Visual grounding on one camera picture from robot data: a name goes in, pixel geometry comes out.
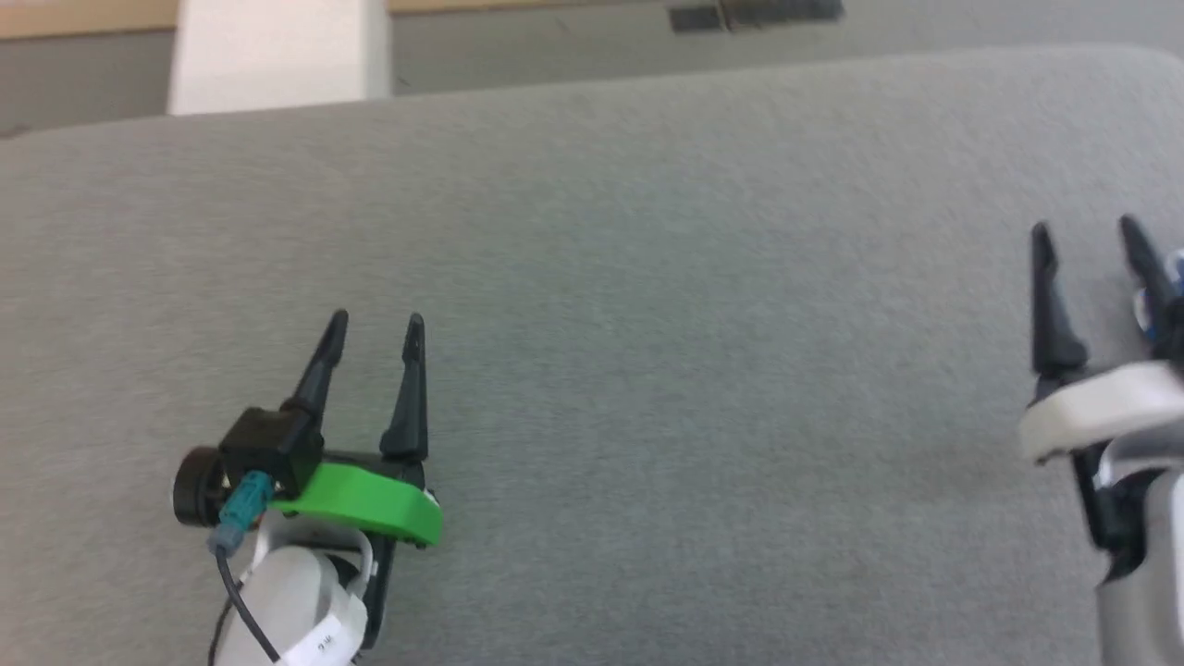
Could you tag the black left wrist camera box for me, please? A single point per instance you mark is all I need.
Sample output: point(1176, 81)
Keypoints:
point(273, 449)

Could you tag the large black floor tape patch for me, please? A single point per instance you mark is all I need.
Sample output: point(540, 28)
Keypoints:
point(786, 11)

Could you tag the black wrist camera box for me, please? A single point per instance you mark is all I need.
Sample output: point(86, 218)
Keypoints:
point(1175, 328)
point(273, 449)

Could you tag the white and grey right arm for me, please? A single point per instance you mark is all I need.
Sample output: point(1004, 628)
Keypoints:
point(1142, 592)

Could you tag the grey fabric sofa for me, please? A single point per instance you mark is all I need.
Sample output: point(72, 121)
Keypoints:
point(647, 324)

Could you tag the white label tag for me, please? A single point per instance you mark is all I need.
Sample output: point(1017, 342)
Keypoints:
point(324, 638)

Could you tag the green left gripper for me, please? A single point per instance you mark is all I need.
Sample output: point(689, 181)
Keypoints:
point(370, 499)

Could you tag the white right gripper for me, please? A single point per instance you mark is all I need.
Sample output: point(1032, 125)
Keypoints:
point(1101, 407)

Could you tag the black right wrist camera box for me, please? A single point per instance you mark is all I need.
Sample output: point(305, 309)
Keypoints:
point(1175, 328)

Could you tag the black round left wrist knob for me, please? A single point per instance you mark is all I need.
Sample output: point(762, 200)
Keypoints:
point(192, 488)

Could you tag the small black floor tape patch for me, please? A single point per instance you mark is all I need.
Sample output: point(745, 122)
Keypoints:
point(694, 18)

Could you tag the white rectangular block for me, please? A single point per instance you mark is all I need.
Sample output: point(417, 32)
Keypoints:
point(277, 55)

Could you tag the wooden frame lemon net fence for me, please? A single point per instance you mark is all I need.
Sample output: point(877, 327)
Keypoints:
point(83, 17)

